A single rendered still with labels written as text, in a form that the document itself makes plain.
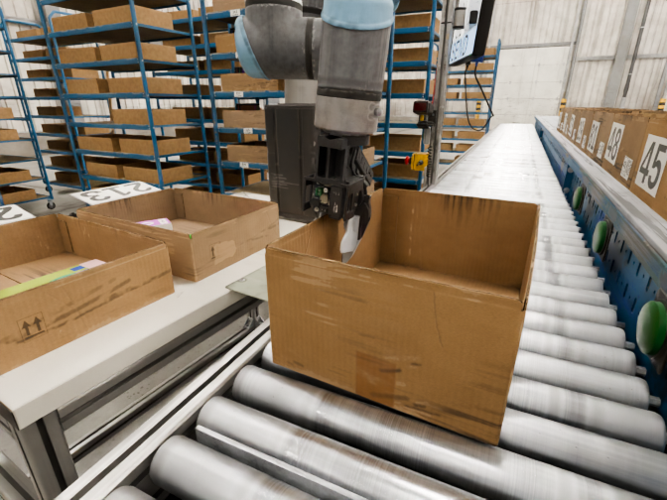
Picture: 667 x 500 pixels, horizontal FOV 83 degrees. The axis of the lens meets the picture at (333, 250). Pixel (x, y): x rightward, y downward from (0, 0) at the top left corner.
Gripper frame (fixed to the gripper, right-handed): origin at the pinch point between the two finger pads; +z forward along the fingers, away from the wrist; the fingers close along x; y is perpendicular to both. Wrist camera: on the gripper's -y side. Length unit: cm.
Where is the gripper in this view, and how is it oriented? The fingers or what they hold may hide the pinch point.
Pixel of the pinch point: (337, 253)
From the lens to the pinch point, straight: 64.2
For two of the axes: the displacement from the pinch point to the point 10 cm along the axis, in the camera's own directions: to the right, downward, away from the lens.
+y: -4.2, 3.3, -8.4
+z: -1.0, 9.1, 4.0
